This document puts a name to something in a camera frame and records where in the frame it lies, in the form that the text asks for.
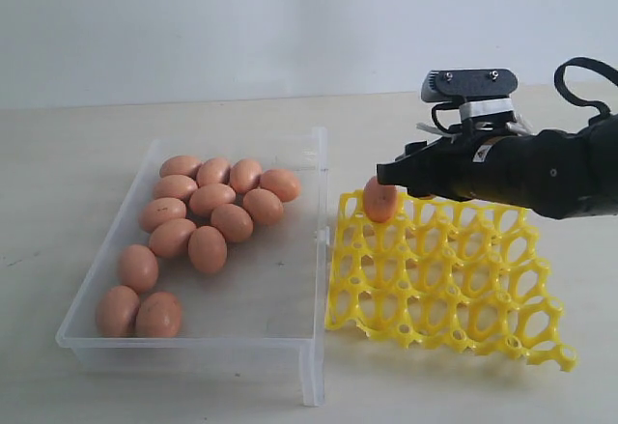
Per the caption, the brown egg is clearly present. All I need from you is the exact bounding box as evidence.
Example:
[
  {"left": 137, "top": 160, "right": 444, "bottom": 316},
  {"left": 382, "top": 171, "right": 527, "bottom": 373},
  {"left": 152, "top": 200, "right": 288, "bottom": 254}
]
[
  {"left": 96, "top": 285, "right": 140, "bottom": 337},
  {"left": 362, "top": 176, "right": 398, "bottom": 223},
  {"left": 242, "top": 188, "right": 284, "bottom": 225},
  {"left": 135, "top": 292, "right": 183, "bottom": 338},
  {"left": 196, "top": 156, "right": 231, "bottom": 187},
  {"left": 117, "top": 244, "right": 159, "bottom": 294},
  {"left": 211, "top": 204, "right": 254, "bottom": 243},
  {"left": 188, "top": 226, "right": 228, "bottom": 274},
  {"left": 188, "top": 183, "right": 236, "bottom": 218},
  {"left": 148, "top": 218, "right": 197, "bottom": 259},
  {"left": 229, "top": 158, "right": 263, "bottom": 195},
  {"left": 152, "top": 174, "right": 198, "bottom": 202},
  {"left": 159, "top": 155, "right": 202, "bottom": 178},
  {"left": 138, "top": 197, "right": 186, "bottom": 233},
  {"left": 260, "top": 168, "right": 301, "bottom": 203}
]

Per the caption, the yellow plastic egg tray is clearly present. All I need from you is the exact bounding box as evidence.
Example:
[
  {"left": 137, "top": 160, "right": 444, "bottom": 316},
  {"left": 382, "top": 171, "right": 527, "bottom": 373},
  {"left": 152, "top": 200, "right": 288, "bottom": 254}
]
[{"left": 325, "top": 190, "right": 576, "bottom": 371}]

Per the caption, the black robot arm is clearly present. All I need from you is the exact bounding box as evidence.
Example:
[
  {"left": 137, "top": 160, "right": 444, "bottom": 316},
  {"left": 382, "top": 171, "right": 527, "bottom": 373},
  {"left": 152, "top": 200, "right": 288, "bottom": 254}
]
[{"left": 377, "top": 116, "right": 617, "bottom": 219}]

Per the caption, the clear plastic tray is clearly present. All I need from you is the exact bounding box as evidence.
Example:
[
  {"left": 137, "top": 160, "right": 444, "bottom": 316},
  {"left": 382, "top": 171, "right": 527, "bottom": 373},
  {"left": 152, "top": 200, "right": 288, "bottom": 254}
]
[{"left": 56, "top": 127, "right": 329, "bottom": 406}]

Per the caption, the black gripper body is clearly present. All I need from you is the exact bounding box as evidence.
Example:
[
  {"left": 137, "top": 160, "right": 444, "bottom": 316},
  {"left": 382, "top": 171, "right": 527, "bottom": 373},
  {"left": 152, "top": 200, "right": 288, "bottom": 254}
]
[{"left": 377, "top": 129, "right": 589, "bottom": 219}]

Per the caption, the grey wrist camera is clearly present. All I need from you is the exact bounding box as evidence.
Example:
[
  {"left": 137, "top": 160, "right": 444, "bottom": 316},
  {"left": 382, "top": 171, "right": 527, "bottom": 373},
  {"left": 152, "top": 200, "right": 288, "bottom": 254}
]
[{"left": 420, "top": 68, "right": 519, "bottom": 110}]

